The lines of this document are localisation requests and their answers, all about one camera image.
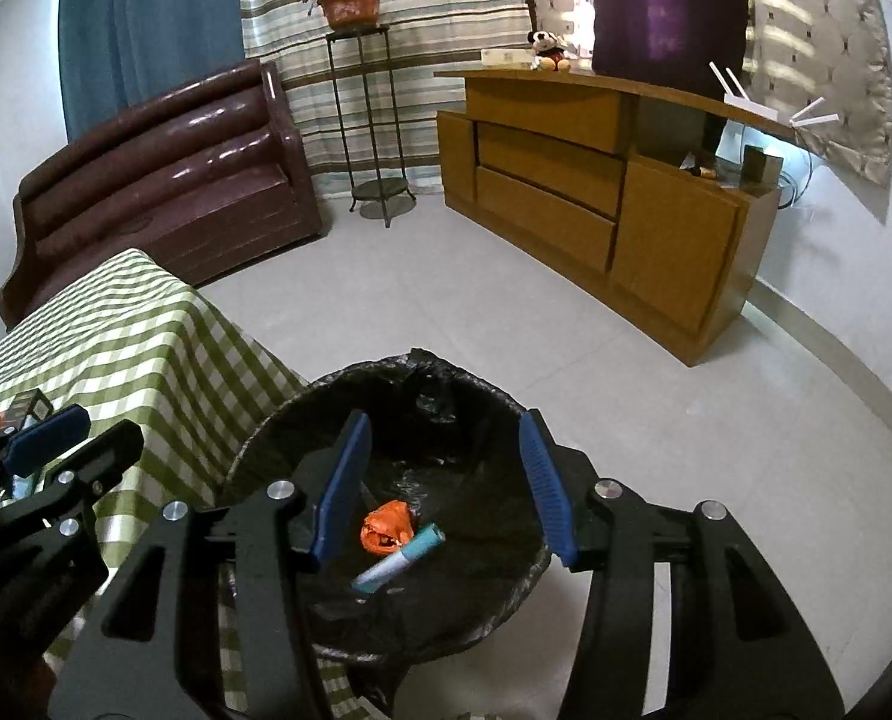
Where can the patterned beige curtain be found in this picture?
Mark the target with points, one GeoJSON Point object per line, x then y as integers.
{"type": "Point", "coordinates": [796, 52]}

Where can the dark purple curtain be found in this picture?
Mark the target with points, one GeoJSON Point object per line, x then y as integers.
{"type": "Point", "coordinates": [673, 43]}

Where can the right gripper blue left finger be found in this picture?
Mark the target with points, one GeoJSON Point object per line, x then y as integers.
{"type": "Point", "coordinates": [349, 458]}

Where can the wooden TV cabinet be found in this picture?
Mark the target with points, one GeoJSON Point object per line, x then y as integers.
{"type": "Point", "coordinates": [586, 173]}

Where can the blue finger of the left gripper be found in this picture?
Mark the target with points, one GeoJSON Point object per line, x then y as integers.
{"type": "Point", "coordinates": [90, 473]}
{"type": "Point", "coordinates": [45, 441]}

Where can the Mickey Mouse plush toy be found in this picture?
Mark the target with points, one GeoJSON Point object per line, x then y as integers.
{"type": "Point", "coordinates": [548, 52]}

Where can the black lined trash bin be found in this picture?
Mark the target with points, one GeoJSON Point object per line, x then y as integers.
{"type": "Point", "coordinates": [445, 441]}

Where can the orange wrapper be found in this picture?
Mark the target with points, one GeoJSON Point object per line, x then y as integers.
{"type": "Point", "coordinates": [386, 529]}

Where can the striped beige curtain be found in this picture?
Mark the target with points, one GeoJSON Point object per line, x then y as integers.
{"type": "Point", "coordinates": [432, 41]}

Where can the green checkered tablecloth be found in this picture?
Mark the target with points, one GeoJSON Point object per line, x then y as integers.
{"type": "Point", "coordinates": [200, 615]}

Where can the blue curtain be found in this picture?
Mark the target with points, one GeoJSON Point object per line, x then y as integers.
{"type": "Point", "coordinates": [114, 54]}

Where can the teal and white tube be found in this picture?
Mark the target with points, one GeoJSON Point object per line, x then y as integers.
{"type": "Point", "coordinates": [424, 542]}

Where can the small dark box in cabinet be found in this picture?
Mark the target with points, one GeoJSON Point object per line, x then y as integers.
{"type": "Point", "coordinates": [761, 167]}

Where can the white wifi router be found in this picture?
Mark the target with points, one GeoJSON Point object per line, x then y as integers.
{"type": "Point", "coordinates": [736, 96]}

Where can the white box on cabinet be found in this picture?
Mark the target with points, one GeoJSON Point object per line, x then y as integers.
{"type": "Point", "coordinates": [506, 57]}

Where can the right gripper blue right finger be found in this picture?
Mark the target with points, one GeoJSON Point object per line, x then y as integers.
{"type": "Point", "coordinates": [546, 466]}

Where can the dark maroon leather sofa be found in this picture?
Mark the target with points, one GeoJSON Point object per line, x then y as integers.
{"type": "Point", "coordinates": [204, 179]}

